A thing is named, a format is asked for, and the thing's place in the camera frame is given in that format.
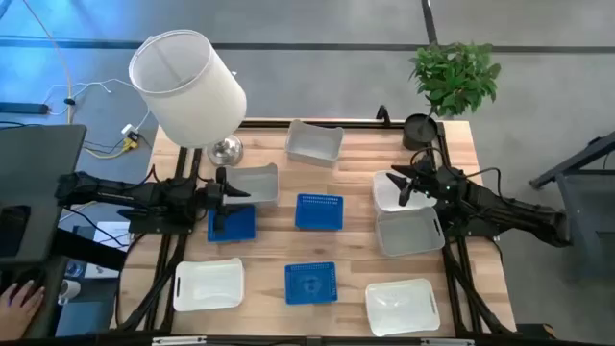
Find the dark blue-grey desk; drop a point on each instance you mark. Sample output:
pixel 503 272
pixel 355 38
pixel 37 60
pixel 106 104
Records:
pixel 588 216

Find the green plant black pot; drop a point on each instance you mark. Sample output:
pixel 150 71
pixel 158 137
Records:
pixel 454 77

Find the white plastic basket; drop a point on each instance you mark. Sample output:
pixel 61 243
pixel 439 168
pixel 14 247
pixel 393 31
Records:
pixel 209 284
pixel 402 307
pixel 382 202

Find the small black clamp bracket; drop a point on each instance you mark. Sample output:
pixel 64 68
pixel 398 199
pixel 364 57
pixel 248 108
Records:
pixel 383 115

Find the white power adapter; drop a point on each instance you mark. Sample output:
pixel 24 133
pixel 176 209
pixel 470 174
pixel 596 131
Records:
pixel 130 130

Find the blue slotted plastic basket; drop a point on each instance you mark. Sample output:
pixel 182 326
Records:
pixel 311 283
pixel 240 227
pixel 319 212

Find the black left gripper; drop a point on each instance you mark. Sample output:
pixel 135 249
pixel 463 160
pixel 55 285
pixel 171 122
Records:
pixel 218 197

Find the white paper sheet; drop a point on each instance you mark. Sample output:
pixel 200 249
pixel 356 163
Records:
pixel 113 233

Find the dark grey monitor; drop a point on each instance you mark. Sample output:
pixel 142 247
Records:
pixel 38 182

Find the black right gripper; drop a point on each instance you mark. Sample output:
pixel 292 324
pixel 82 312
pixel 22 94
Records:
pixel 432 180

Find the table lamp white shade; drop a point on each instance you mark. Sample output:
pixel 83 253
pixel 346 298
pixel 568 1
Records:
pixel 192 91

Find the silver metal bracket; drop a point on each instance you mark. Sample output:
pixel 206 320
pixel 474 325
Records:
pixel 179 340
pixel 447 342

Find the grey plastic basket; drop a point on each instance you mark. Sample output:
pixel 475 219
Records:
pixel 314 144
pixel 408 233
pixel 262 185

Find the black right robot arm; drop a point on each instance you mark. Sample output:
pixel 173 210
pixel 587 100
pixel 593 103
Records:
pixel 519 214

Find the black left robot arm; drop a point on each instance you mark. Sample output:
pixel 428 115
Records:
pixel 120 190

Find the white mug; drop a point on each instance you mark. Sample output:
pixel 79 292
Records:
pixel 69 290

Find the black power strip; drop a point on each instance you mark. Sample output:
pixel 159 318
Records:
pixel 24 108

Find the person's hand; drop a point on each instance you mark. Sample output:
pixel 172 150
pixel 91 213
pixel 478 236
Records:
pixel 19 310

